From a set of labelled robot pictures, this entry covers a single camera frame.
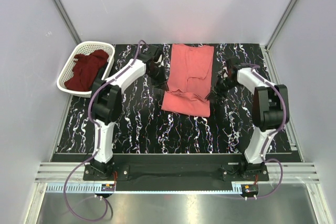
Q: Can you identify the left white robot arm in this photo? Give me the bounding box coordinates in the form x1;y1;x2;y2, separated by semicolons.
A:
85;45;169;180

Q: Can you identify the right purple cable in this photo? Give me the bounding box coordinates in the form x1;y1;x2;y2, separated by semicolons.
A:
217;63;287;199

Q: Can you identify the pink t shirt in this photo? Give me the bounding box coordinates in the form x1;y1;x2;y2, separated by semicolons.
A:
162;44;214;117

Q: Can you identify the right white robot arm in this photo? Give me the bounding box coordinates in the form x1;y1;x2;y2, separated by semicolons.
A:
206;58;290;180

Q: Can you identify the grey slotted cable duct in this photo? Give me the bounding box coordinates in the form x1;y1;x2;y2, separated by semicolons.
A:
46;183;116;194

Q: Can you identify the purple cable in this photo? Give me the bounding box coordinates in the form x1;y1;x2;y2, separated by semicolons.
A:
217;63;287;199
62;39;146;222

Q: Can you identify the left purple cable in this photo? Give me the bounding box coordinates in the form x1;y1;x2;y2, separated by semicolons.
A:
62;39;146;222

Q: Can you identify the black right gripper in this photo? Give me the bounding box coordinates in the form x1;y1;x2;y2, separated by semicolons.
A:
205;75;239;101

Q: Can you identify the dark red t shirt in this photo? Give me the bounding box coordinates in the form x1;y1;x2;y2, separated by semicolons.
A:
65;49;109;92

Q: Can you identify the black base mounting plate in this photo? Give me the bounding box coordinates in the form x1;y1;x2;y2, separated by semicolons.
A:
83;154;269;192

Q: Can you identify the black garment in basket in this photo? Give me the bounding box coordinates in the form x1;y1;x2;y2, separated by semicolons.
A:
95;62;108;81

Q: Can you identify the white plastic laundry basket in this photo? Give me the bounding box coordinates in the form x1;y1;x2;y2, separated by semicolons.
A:
57;41;115;98

